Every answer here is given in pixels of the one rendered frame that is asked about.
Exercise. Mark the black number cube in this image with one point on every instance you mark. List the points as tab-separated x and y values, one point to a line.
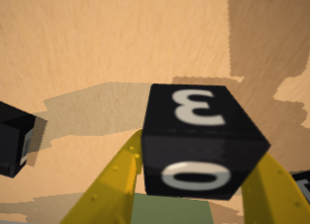
197	142
303	182

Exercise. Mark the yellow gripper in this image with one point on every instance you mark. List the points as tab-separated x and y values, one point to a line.
269	194

